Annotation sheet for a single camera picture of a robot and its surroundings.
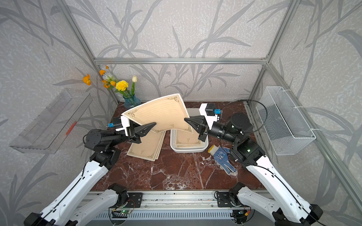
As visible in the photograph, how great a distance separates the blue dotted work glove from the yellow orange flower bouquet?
0.68 metres

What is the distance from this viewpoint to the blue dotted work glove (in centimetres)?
86

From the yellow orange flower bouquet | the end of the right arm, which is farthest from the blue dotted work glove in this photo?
the yellow orange flower bouquet

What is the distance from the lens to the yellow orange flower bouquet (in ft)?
2.84
